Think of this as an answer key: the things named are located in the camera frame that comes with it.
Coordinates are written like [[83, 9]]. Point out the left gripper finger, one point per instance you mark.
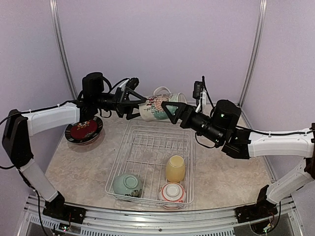
[[131, 115], [132, 99]]

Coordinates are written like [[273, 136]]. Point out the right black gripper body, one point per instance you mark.
[[214, 133]]

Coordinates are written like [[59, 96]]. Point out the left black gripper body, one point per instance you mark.
[[109, 103]]

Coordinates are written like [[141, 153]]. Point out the teal floral mug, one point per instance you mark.
[[152, 109]]

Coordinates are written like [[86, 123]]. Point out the dark red oval dish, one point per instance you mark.
[[83, 130]]

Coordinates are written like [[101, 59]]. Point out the black plate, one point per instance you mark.
[[96, 134]]

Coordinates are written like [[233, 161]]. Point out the yellow cup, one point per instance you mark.
[[175, 169]]

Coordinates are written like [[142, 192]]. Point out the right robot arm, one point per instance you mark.
[[300, 143]]

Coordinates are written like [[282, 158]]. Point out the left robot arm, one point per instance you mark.
[[21, 127]]

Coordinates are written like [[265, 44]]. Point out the light green flower bowl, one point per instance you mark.
[[128, 185]]

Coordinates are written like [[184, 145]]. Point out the white red rimmed bowl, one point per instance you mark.
[[172, 192]]

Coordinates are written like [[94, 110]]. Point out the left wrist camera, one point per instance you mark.
[[131, 83]]

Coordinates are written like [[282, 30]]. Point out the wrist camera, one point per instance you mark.
[[200, 95], [131, 83]]

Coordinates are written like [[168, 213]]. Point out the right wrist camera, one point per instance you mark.
[[200, 95]]

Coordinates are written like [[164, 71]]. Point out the white wire dish rack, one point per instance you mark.
[[144, 152]]

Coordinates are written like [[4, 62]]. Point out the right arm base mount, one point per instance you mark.
[[261, 209]]

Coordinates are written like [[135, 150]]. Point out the left aluminium corner post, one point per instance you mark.
[[61, 48]]

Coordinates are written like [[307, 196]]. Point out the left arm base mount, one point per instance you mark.
[[59, 210]]

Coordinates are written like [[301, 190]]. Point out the aluminium front frame rail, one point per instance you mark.
[[221, 221]]

